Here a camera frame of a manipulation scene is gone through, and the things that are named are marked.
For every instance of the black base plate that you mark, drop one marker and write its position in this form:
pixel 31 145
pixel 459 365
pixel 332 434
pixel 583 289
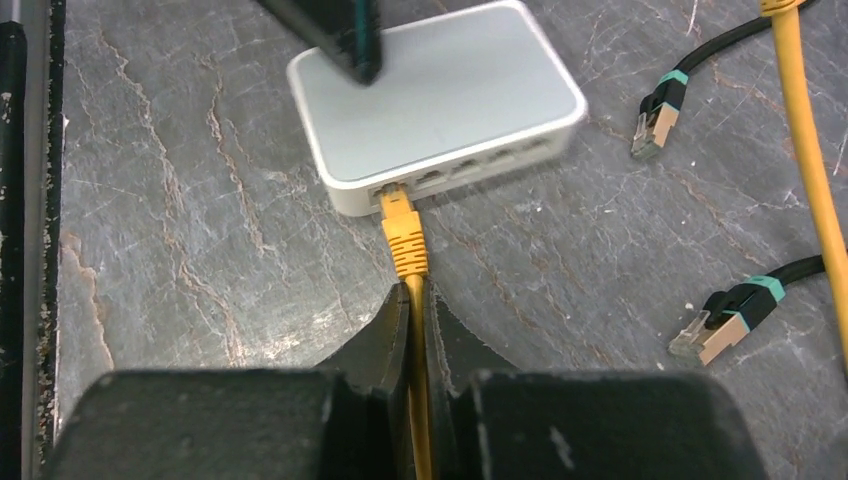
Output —
pixel 32 134

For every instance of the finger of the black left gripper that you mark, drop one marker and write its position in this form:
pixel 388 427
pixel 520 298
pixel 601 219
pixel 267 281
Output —
pixel 348 32

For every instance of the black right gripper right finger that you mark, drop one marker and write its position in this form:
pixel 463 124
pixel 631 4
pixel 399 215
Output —
pixel 490 420

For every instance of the clear plastic box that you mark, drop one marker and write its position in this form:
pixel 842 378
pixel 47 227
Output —
pixel 462 97

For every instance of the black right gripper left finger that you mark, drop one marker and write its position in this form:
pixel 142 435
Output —
pixel 345 418

